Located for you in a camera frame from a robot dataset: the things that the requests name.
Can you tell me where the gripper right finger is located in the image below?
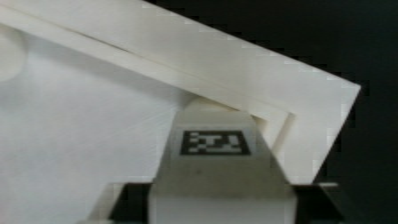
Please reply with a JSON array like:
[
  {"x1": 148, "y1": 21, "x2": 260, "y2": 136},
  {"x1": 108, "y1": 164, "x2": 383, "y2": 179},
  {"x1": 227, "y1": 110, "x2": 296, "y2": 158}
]
[{"x1": 292, "y1": 184, "x2": 344, "y2": 224}]

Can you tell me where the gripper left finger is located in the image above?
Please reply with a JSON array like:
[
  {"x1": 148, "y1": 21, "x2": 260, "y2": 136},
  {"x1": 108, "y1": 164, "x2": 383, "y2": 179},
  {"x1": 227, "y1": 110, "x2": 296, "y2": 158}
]
[{"x1": 108, "y1": 183, "x2": 150, "y2": 224}]

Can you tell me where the white leg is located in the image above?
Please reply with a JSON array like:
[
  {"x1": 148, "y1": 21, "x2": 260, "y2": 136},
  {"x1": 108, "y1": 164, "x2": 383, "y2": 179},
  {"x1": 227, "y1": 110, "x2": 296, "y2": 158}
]
[{"x1": 148, "y1": 98, "x2": 296, "y2": 224}]

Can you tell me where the white square tabletop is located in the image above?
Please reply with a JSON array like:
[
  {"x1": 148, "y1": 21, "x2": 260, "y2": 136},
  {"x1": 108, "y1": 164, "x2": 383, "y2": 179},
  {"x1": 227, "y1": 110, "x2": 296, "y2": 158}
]
[{"x1": 0, "y1": 0, "x2": 358, "y2": 224}]

